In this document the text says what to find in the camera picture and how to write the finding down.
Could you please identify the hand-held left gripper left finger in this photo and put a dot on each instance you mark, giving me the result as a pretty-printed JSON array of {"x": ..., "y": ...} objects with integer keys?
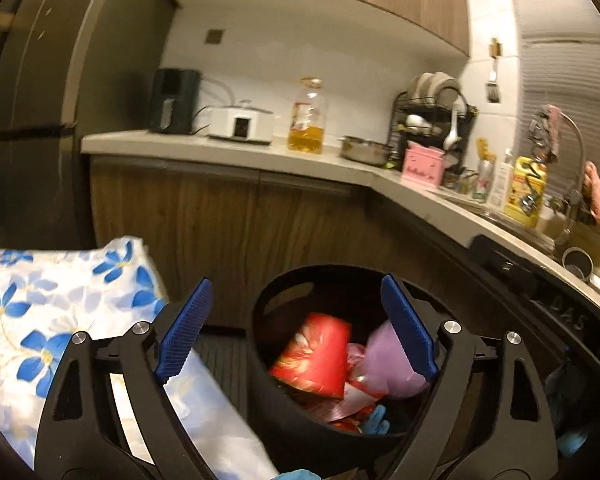
[{"x": 185, "y": 330}]

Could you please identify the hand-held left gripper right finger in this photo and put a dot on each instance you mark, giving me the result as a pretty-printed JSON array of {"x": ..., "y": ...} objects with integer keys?
[{"x": 410, "y": 327}]

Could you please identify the steel mixing bowl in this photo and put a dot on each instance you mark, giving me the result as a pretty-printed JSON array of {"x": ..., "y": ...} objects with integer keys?
[{"x": 365, "y": 152}]

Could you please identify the dark wall outlet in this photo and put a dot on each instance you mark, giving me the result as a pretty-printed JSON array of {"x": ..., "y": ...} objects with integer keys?
[{"x": 214, "y": 36}]

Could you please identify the window blind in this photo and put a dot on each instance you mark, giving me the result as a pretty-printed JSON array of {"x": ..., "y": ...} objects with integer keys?
[{"x": 565, "y": 35}]

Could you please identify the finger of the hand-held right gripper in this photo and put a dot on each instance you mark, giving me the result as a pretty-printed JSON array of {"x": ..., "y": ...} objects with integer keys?
[{"x": 502, "y": 262}]

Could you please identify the cooking oil bottle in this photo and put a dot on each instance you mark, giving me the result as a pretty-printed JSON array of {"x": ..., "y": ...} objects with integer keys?
[{"x": 307, "y": 135}]

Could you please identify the black dish rack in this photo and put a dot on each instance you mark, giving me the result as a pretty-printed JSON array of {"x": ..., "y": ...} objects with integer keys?
[{"x": 400, "y": 110}]

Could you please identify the white ladle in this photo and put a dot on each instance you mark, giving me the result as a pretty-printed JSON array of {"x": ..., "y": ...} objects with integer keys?
[{"x": 451, "y": 135}]

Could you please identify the white bowl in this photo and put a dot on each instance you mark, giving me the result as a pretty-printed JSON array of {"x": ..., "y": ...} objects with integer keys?
[{"x": 416, "y": 121}]

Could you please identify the white electric cooker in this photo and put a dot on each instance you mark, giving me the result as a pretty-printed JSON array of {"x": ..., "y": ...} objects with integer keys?
[{"x": 240, "y": 125}]

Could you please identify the purple plastic bag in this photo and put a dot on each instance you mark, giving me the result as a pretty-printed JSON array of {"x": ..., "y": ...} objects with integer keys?
[{"x": 385, "y": 365}]

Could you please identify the white printed can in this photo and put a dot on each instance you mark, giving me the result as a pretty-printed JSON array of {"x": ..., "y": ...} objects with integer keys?
[{"x": 482, "y": 182}]

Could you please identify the blue glove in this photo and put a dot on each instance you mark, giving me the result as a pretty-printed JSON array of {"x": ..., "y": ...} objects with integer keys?
[{"x": 375, "y": 420}]

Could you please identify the red printed paper cup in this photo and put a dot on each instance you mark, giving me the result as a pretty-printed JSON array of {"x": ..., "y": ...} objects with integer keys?
[{"x": 315, "y": 355}]

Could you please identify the white pump bottle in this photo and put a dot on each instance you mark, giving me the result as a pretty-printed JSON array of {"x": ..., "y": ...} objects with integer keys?
[{"x": 500, "y": 185}]

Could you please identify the grey refrigerator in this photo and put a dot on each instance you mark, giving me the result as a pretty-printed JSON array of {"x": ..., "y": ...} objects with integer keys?
[{"x": 30, "y": 85}]

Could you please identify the blue floral blanket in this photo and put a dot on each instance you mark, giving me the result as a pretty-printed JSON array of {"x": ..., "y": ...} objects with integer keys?
[{"x": 55, "y": 300}]

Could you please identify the red plastic wrapper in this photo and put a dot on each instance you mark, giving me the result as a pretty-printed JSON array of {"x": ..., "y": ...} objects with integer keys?
[{"x": 350, "y": 400}]

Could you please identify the pink storage box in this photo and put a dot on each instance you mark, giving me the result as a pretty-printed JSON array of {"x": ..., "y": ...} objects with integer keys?
[{"x": 422, "y": 170}]

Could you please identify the black trash bin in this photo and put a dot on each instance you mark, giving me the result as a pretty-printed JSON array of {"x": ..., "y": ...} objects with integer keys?
[{"x": 280, "y": 410}]

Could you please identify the beige kitchen countertop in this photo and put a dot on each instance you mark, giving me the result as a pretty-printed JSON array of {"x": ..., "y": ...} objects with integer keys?
[{"x": 230, "y": 147}]

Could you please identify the black air fryer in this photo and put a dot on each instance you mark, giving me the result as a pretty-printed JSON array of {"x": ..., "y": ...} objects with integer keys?
[{"x": 175, "y": 100}]

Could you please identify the person's right hand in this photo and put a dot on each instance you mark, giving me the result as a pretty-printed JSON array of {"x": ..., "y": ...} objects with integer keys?
[{"x": 575, "y": 410}]

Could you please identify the pink cloth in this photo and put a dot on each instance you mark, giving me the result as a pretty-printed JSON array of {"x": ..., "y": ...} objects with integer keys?
[{"x": 547, "y": 125}]

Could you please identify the steel mug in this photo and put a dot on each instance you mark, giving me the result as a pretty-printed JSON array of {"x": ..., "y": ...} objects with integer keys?
[{"x": 577, "y": 262}]

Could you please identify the white plate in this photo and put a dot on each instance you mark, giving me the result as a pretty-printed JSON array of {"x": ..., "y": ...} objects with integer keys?
[
  {"x": 422, "y": 87},
  {"x": 445, "y": 82}
]

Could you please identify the yellow detergent bottle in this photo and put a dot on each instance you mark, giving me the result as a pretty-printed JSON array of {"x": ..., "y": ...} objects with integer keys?
[{"x": 525, "y": 195}]

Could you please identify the hanging spatula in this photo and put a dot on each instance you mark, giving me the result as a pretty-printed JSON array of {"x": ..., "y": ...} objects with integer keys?
[{"x": 492, "y": 91}]

